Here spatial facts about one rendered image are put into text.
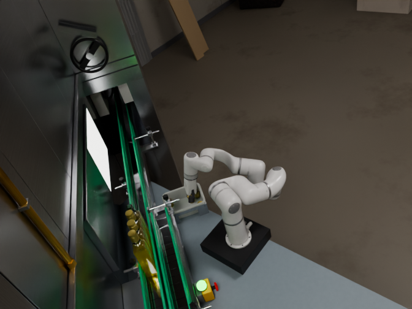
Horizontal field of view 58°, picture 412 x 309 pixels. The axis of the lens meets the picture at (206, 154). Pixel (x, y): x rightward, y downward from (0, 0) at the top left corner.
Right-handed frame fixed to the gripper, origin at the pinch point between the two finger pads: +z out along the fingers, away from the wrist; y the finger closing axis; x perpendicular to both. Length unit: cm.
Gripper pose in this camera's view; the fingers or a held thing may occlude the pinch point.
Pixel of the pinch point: (190, 197)
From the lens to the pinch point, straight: 205.1
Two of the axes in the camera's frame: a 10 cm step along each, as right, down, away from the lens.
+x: 9.6, -1.3, 2.4
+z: -0.4, 8.0, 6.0
